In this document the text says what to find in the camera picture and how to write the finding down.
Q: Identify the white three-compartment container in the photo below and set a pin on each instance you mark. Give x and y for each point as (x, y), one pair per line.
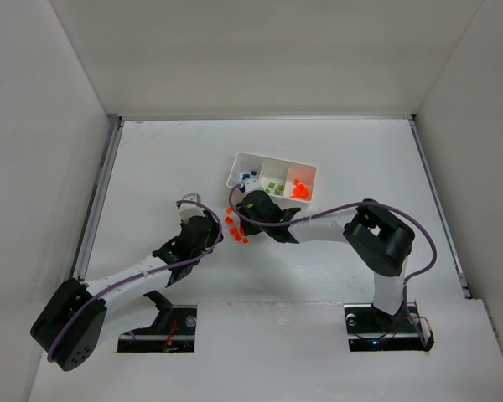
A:
(279, 171)

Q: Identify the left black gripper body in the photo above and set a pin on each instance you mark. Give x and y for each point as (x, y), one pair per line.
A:
(202, 226)

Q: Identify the small blue lego left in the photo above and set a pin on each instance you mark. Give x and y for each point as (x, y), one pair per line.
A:
(251, 174)

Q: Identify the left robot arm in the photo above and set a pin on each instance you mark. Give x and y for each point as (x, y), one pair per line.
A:
(71, 324)

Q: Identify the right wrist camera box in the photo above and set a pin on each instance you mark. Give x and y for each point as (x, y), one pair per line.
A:
(250, 185)

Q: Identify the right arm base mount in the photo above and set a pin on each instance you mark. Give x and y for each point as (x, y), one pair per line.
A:
(371, 330)

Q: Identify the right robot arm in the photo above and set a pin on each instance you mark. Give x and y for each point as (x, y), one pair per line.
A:
(377, 236)

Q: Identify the large orange round lego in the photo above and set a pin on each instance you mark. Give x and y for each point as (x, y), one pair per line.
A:
(300, 192)

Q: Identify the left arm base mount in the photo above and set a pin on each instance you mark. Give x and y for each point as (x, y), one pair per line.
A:
(171, 331)

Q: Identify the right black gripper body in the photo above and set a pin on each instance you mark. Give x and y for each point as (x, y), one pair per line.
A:
(249, 208)

